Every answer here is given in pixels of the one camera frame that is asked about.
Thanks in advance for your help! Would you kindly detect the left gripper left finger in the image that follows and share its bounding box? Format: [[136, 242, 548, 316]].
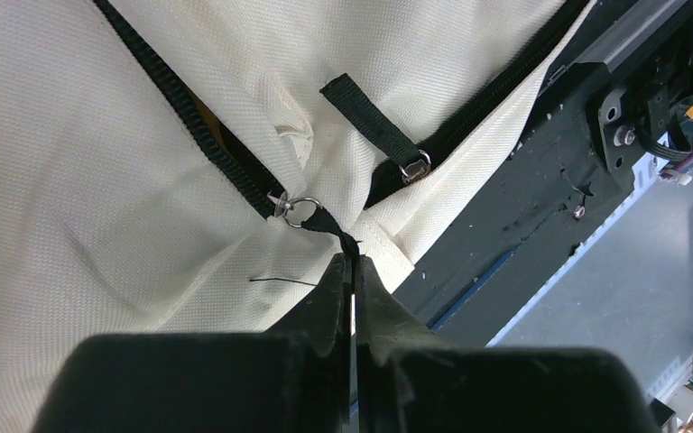
[[33, 253, 352, 432]]

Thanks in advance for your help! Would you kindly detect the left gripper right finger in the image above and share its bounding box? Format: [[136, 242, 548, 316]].
[[353, 256, 658, 432]]

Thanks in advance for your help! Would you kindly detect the cream canvas backpack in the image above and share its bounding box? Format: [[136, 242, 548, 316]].
[[0, 1, 594, 432]]

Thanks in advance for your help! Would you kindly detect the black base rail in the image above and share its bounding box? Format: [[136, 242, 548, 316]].
[[394, 1, 693, 345]]

